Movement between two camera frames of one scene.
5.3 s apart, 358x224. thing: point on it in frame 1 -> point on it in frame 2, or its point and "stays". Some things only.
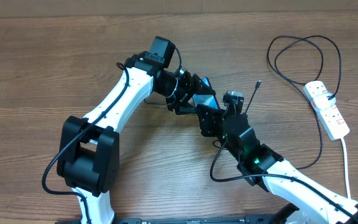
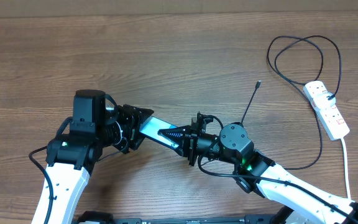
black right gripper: (213, 116) -> (191, 136)
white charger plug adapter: (322, 102) stays
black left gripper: (192, 83) -> (132, 116)
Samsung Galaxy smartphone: (207, 100) -> (151, 127)
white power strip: (330, 119) stays
